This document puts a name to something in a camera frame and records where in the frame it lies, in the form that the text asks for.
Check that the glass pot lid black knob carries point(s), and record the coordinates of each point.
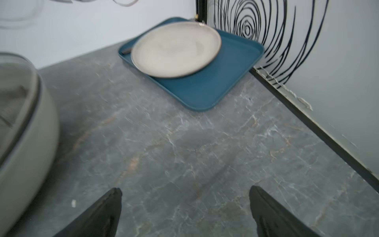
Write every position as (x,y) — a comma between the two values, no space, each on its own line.
(19,93)

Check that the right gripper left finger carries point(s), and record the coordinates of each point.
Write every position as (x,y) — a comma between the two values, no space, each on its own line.
(99,220)

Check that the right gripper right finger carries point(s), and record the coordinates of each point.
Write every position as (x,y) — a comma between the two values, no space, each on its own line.
(273,219)

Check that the grey round plate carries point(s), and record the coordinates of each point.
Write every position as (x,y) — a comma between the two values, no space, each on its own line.
(176,50)

